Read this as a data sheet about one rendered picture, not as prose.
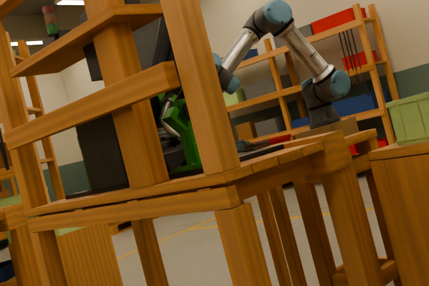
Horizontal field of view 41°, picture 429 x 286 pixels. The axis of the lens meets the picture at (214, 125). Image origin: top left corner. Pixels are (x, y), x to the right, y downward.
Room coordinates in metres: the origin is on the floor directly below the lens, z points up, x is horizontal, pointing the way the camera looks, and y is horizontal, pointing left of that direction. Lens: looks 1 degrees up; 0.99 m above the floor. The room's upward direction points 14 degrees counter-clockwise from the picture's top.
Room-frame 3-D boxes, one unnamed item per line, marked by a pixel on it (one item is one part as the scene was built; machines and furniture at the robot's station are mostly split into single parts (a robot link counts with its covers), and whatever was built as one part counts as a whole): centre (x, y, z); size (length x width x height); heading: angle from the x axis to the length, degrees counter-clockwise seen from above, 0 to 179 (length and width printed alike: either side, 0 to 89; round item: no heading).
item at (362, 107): (8.36, -1.17, 1.10); 3.01 x 0.55 x 2.20; 48
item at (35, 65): (2.41, 0.47, 1.52); 0.90 x 0.25 x 0.04; 44
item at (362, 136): (2.71, -0.51, 0.83); 0.32 x 0.32 x 0.04; 44
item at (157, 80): (2.34, 0.54, 1.23); 1.30 x 0.05 x 0.09; 44
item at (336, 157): (2.79, 0.08, 0.82); 1.50 x 0.14 x 0.15; 44
